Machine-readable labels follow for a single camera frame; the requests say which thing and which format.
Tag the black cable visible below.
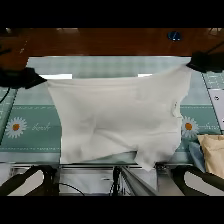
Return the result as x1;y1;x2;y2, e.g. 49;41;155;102
57;181;87;197

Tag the light blue garment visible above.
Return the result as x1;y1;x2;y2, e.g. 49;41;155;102
187;141;207;173

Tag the white T-shirt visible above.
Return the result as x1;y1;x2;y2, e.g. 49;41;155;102
44;64;194;173

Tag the silver frame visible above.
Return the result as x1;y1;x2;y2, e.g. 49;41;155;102
0;161;224;197

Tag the cream garment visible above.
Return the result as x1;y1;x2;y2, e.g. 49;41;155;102
197;133;224;180

